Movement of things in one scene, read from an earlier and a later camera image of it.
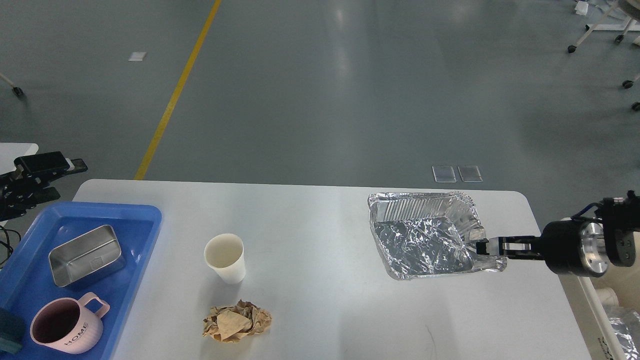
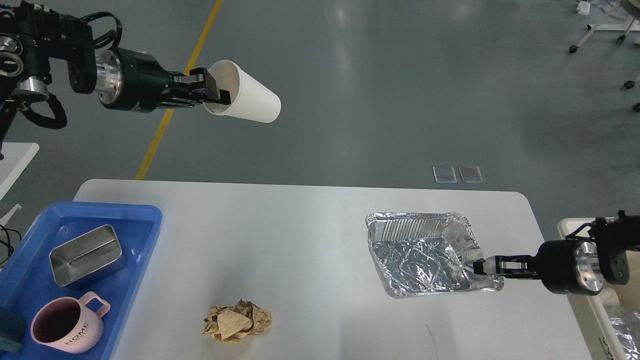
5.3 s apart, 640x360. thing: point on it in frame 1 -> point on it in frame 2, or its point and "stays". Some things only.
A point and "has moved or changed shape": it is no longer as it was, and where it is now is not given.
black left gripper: [17, 192] -> [133, 81]
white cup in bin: [607, 296] stays
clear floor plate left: [444, 174] stays
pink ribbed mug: [66, 324] stays
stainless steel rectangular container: [93, 254] stays
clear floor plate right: [470, 173] stays
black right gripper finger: [515, 254] -> [524, 273]
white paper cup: [224, 253] -> [250, 99]
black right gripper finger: [512, 243] -> [507, 263]
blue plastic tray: [26, 279] stays
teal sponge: [12, 331] stays
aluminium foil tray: [423, 234] has moved or changed shape
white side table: [9, 151] stays
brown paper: [229, 324] stays
